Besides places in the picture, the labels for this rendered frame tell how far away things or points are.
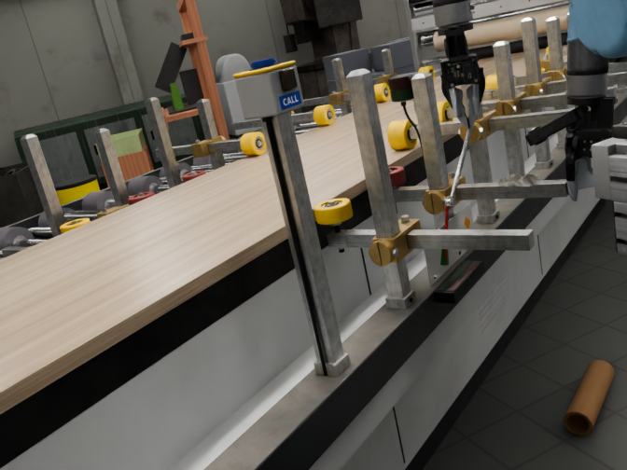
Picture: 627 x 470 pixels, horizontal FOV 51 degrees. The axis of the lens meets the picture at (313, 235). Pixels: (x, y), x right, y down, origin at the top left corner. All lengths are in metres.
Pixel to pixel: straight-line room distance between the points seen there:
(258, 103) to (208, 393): 0.53
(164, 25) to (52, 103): 2.05
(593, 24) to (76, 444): 0.91
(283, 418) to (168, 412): 0.21
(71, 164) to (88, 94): 2.46
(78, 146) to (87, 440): 7.22
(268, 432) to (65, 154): 7.29
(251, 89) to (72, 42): 9.52
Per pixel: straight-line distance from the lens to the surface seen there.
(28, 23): 10.47
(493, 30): 4.10
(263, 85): 0.98
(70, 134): 8.17
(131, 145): 6.20
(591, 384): 2.20
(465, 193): 1.51
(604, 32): 0.91
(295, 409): 1.07
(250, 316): 1.27
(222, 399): 1.25
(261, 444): 1.02
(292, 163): 1.02
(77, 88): 10.45
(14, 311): 1.29
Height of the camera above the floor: 1.25
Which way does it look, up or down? 17 degrees down
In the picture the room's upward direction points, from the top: 13 degrees counter-clockwise
